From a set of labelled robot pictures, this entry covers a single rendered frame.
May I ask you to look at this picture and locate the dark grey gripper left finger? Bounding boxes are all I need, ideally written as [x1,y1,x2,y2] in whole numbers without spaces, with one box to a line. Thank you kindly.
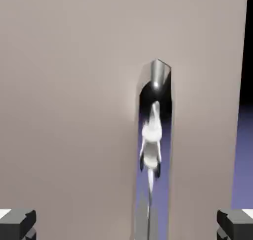
[0,208,37,240]

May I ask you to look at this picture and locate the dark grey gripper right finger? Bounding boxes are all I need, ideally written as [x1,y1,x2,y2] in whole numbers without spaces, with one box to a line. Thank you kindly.
[216,208,253,240]

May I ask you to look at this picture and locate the curved shiny metal handle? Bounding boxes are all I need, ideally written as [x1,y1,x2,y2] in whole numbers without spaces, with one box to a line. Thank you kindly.
[133,58,173,240]

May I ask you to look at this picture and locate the beige cabinet door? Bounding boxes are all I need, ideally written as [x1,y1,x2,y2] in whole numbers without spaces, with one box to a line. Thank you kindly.
[0,0,249,240]

